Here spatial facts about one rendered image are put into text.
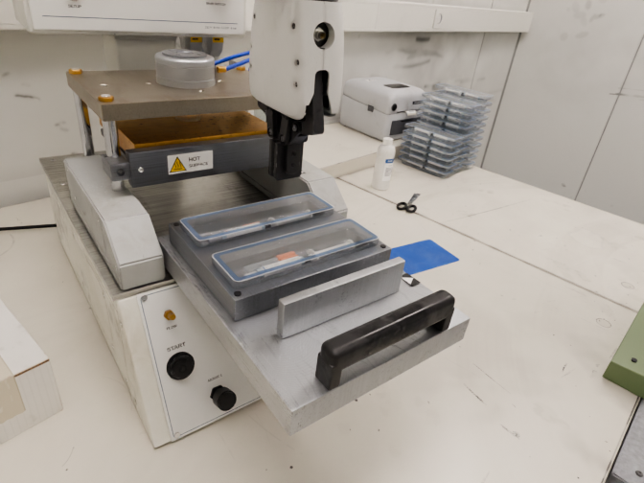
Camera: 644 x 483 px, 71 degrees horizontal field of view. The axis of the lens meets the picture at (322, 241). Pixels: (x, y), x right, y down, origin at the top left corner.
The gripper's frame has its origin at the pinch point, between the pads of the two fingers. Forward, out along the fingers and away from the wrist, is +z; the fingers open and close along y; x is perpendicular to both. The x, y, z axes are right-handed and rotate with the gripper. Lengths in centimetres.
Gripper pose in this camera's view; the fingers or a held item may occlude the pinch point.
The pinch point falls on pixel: (286, 158)
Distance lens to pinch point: 48.2
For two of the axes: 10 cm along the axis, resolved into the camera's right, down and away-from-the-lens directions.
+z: -1.0, 8.6, 5.0
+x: -8.1, 2.2, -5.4
